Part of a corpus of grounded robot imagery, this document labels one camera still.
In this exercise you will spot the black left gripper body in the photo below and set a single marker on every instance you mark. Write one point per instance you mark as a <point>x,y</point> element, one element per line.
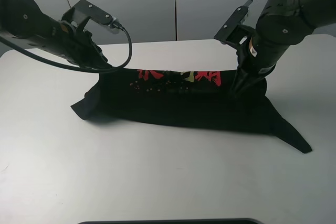
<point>76,46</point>

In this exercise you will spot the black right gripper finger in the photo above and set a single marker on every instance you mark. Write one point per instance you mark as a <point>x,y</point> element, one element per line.
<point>238,85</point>

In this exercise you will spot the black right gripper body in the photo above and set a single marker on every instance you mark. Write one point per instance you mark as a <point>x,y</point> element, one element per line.
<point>248,73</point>

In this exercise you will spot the black printed t-shirt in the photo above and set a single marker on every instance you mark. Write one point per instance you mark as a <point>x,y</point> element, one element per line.
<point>196,99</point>

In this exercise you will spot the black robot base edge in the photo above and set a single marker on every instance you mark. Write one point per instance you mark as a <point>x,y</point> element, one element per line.
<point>191,221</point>

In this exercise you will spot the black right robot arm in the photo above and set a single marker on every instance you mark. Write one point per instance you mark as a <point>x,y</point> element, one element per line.
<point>281,24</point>

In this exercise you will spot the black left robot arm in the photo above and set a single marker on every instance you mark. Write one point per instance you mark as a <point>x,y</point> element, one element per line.
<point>23,20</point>

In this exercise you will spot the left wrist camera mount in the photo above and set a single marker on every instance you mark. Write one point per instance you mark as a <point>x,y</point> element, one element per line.
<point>83,11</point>

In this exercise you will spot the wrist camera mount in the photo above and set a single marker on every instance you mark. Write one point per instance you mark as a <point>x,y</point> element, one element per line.
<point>83,11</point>
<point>233,30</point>

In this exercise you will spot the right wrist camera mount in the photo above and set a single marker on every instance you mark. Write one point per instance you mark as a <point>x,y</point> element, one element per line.
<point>233,30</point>

